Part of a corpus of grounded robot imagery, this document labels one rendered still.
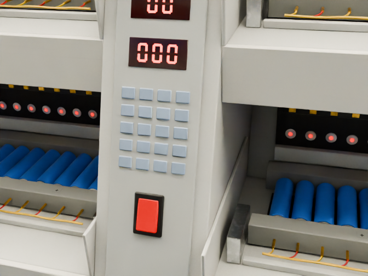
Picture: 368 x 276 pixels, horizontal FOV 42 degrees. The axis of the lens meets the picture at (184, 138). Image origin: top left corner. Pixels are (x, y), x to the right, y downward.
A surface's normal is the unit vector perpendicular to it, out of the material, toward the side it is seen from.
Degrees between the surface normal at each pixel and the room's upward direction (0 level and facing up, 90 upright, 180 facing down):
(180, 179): 90
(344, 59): 111
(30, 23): 21
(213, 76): 90
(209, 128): 90
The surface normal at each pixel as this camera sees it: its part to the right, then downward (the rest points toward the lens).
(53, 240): -0.04, -0.88
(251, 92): -0.28, 0.47
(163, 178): -0.27, 0.13
